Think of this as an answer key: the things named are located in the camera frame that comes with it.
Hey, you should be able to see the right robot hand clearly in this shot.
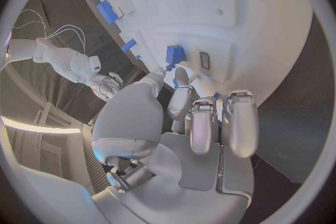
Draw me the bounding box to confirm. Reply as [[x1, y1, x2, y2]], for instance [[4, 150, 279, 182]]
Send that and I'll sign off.
[[88, 71, 125, 102]]

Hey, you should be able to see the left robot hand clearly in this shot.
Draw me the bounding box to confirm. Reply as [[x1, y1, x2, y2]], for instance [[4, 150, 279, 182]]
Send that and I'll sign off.
[[91, 66, 260, 224]]

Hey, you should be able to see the blue cylinder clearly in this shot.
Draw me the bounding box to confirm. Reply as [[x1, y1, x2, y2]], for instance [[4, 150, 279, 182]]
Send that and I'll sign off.
[[120, 38, 138, 53]]

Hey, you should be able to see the blue ribbed block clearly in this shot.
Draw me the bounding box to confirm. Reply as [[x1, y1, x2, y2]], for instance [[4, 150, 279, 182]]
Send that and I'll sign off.
[[96, 0, 120, 25]]

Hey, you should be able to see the glowing light bar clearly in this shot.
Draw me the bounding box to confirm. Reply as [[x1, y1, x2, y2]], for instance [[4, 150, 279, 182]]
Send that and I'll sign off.
[[0, 116, 81, 134]]

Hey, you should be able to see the white cable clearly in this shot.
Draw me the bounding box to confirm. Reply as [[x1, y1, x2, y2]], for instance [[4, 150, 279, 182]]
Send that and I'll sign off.
[[18, 9, 49, 38], [12, 21, 48, 38], [46, 24, 86, 54]]

